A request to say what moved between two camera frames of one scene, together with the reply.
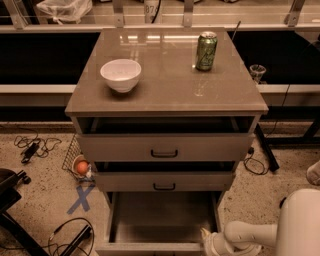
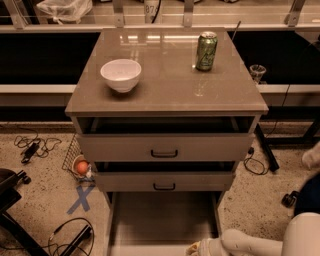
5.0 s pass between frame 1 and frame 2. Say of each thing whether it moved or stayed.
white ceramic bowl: stayed
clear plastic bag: stayed
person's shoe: moved
